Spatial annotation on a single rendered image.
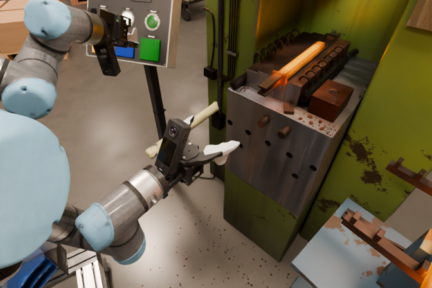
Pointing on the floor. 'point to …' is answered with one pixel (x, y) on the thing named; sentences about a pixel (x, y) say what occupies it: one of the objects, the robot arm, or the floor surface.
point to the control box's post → (155, 98)
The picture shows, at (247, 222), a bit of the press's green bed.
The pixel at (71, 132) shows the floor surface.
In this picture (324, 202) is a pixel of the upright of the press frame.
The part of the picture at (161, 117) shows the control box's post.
